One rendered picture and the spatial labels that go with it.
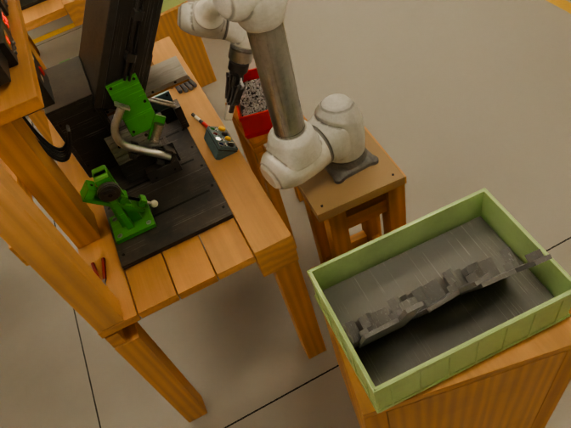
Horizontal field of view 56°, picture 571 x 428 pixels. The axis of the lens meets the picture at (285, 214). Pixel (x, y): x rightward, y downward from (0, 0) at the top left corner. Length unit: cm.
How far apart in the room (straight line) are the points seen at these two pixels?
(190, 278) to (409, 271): 71
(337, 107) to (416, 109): 176
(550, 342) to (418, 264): 42
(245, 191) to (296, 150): 35
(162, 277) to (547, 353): 119
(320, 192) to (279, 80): 51
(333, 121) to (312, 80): 210
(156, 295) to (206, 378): 89
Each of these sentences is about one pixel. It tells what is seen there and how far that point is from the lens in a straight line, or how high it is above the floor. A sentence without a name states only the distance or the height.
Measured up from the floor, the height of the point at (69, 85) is 124.
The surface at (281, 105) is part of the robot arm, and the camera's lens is 159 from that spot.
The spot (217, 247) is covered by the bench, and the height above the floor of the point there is 88.
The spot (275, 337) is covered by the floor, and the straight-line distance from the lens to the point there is 263.
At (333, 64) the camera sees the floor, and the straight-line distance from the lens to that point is 397.
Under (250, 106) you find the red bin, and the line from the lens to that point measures 234.
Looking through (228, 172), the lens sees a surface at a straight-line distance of 204.
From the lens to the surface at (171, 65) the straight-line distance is 226.
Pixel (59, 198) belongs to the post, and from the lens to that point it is 193.
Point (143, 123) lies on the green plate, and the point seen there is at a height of 110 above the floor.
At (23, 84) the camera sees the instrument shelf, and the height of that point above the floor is 154.
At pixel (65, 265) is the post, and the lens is 159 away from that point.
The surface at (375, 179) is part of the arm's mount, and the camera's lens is 191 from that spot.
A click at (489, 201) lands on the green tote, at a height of 94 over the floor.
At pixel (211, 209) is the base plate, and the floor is 90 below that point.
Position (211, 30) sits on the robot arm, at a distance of 192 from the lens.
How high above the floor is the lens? 230
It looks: 49 degrees down
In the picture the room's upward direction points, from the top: 17 degrees counter-clockwise
